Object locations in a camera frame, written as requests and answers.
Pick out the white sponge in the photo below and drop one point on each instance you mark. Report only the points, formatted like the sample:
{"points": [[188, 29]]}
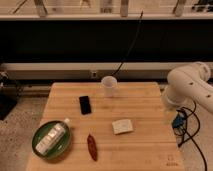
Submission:
{"points": [[122, 126]]}

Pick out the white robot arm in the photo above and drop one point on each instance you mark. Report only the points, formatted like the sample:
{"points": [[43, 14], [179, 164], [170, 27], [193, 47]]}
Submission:
{"points": [[189, 82]]}

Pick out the translucent plastic cup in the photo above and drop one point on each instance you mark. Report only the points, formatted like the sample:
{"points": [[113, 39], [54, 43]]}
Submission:
{"points": [[109, 84]]}

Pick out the black smartphone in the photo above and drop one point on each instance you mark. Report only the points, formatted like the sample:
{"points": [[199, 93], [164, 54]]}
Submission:
{"points": [[85, 105]]}

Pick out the white plastic bottle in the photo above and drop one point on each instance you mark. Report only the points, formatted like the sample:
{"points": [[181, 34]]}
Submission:
{"points": [[52, 136]]}

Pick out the green plate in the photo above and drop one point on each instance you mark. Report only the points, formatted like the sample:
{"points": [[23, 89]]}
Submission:
{"points": [[51, 140]]}

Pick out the black equipment at left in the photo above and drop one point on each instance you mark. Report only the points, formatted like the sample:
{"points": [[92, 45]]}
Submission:
{"points": [[7, 103]]}

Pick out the blue cable connector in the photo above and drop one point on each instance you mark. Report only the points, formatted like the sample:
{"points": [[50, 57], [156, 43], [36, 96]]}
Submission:
{"points": [[178, 121]]}

